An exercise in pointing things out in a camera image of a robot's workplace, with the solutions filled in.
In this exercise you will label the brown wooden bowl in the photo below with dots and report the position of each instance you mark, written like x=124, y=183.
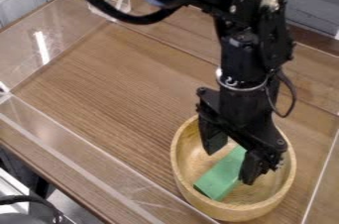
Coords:
x=245, y=201

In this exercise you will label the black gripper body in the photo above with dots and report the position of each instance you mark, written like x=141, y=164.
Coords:
x=243, y=112

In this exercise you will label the clear acrylic tray wall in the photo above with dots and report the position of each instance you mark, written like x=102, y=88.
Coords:
x=98, y=110

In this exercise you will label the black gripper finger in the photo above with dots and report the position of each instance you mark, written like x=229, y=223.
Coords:
x=253, y=167
x=213, y=137

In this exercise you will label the green rectangular block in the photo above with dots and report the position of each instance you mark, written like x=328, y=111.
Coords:
x=220, y=178

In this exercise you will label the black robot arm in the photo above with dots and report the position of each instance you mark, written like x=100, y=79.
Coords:
x=253, y=37

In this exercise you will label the clear acrylic corner bracket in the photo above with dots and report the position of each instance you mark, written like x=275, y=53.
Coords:
x=120, y=5

